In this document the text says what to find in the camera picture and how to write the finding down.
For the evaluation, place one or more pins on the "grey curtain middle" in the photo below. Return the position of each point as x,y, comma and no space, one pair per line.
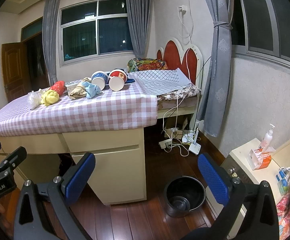
139,17

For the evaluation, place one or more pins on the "blue paper cup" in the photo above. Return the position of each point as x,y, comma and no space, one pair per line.
99,78

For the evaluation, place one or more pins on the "pink checkered tablecloth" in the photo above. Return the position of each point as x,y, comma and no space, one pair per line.
128,108

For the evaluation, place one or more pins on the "red heart headboard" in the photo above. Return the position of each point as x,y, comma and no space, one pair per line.
188,59

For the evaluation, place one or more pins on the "right side window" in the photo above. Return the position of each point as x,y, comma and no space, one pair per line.
261,30

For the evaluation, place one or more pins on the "white power strip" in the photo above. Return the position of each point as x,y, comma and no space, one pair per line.
165,144

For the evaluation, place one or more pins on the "cream safe cabinet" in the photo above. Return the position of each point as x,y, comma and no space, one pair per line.
236,162

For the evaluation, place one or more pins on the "beige cloth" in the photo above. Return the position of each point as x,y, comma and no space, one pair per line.
83,93

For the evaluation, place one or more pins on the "red paper cup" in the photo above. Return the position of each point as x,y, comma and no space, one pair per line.
117,79

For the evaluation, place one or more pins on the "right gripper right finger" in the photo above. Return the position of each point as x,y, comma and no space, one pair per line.
260,221

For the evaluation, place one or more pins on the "white pump bottle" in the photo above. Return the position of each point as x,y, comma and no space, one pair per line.
265,143

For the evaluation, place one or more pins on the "green white carton box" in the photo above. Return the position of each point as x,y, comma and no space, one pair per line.
73,88

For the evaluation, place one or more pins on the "grey curtain left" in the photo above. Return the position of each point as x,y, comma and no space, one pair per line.
49,32

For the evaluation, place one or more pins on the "red plastic bag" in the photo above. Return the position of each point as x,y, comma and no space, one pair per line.
58,87

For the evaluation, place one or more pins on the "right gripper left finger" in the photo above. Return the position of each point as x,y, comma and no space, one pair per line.
32,220

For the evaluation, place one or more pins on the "brown wooden door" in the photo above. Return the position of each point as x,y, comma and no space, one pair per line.
16,78

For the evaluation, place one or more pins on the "wall power adapter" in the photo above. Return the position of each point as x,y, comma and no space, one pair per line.
182,9

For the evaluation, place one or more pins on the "orange tissue pack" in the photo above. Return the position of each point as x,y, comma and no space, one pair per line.
260,158

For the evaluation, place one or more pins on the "yellow bag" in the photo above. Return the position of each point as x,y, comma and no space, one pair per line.
49,97

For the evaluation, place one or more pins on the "grey curtain right tied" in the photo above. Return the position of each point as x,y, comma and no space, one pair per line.
213,105

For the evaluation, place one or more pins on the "white grid bed sheet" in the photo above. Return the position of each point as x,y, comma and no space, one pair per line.
159,82

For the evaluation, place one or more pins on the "colourful folded quilt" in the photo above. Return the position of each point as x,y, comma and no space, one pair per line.
139,64

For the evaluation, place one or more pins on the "window with white frame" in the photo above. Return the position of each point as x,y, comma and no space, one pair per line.
94,28

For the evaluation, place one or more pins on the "light blue cloth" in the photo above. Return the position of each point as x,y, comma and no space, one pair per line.
91,90

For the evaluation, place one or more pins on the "clear plastic bag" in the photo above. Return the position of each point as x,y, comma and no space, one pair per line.
34,99

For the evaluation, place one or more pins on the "black trash bin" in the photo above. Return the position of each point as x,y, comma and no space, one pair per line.
183,195

